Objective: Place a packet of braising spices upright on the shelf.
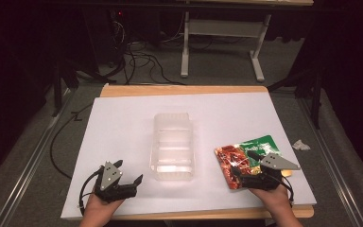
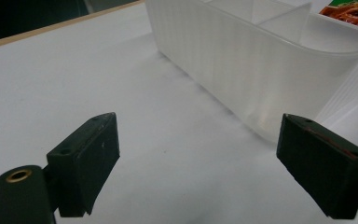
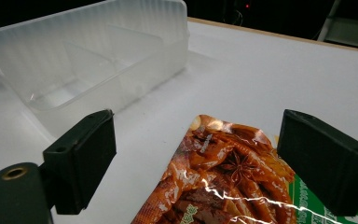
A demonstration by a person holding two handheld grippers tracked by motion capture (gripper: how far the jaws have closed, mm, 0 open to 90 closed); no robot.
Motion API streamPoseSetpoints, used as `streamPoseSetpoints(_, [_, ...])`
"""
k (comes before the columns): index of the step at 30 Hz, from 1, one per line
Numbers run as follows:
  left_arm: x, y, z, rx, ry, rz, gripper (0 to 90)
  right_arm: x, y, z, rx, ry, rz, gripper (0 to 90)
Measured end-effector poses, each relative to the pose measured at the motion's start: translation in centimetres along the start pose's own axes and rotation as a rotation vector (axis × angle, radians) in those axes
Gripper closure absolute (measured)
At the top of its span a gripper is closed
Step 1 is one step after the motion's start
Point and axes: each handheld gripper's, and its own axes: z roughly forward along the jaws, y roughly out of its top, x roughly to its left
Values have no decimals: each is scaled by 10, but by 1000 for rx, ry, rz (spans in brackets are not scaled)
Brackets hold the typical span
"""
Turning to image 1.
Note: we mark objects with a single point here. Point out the person's left hand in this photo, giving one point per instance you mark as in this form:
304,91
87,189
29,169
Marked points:
99,206

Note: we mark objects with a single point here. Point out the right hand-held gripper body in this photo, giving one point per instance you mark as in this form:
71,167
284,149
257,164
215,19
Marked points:
277,163

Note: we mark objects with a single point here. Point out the red and green snack packet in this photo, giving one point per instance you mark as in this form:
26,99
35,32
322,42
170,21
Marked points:
233,157

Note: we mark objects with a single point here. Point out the black metal stand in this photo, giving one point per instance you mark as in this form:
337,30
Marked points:
315,94
58,88

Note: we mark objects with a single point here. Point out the metal floor rail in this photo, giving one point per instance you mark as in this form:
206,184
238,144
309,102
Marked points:
28,165
329,157

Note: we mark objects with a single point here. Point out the clear plastic container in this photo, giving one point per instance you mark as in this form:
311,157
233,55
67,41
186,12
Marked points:
171,146

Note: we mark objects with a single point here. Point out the black computer tower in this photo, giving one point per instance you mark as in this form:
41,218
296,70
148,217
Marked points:
107,34

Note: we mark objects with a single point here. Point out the person's right hand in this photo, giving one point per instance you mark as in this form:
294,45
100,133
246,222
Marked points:
272,196

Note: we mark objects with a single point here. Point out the white metal desk frame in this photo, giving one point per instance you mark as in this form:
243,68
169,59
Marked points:
223,28

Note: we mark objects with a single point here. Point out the white table mat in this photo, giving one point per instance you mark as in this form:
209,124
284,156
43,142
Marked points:
123,126

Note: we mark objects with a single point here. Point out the crumpled white paper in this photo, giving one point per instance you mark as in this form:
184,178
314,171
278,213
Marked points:
301,145

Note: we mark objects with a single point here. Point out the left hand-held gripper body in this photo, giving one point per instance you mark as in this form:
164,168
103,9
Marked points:
109,176

